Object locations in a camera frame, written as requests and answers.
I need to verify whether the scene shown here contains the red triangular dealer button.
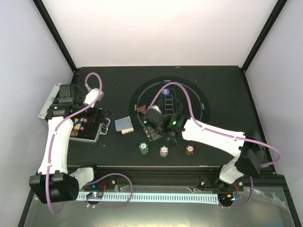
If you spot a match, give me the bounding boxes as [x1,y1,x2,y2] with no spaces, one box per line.
[136,105,146,114]

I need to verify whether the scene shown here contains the green poker chip stack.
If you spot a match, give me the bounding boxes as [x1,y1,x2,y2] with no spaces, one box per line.
[139,142,149,155]

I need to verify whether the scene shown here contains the blue poker chip stack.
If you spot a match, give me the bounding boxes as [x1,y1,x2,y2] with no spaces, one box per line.
[160,146,169,157]

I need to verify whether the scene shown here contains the purple round blind button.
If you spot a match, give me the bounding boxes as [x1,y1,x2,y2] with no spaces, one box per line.
[161,88,170,96]

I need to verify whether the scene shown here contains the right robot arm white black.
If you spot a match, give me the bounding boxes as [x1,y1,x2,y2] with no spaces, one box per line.
[142,106,265,191]

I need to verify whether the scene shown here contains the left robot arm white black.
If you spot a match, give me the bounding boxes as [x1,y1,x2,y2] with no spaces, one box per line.
[29,83,108,204]

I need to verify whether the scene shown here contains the chips inside case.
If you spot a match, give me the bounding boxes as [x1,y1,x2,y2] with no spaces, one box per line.
[70,117,88,138]

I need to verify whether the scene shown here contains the aluminium poker chip case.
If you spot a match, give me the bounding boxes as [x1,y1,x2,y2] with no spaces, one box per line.
[38,83,111,143]

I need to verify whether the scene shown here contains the blue playing card deck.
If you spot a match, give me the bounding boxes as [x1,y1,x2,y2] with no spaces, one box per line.
[115,116,133,131]

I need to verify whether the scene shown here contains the white card box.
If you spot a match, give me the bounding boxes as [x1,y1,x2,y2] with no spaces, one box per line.
[121,127,134,135]

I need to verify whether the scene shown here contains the round black poker mat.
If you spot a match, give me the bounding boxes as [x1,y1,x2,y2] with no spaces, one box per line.
[129,77,210,143]

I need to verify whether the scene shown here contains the red poker chip stack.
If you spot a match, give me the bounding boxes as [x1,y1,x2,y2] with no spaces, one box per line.
[185,145,195,156]

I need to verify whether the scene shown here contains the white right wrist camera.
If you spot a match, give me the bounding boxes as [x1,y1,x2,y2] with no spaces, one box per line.
[151,105,162,113]

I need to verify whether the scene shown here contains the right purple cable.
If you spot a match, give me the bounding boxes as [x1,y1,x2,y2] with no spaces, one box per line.
[149,81,283,210]

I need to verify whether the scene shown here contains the purple cable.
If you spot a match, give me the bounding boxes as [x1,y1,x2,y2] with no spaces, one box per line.
[149,81,283,210]
[45,72,133,215]

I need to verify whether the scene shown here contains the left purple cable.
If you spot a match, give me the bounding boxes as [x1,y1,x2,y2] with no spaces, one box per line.
[45,72,133,215]

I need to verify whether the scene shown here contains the white slotted cable duct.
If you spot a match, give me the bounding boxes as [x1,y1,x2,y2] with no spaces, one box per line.
[76,192,219,205]

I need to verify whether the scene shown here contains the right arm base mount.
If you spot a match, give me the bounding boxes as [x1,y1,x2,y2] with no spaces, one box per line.
[198,175,243,207]

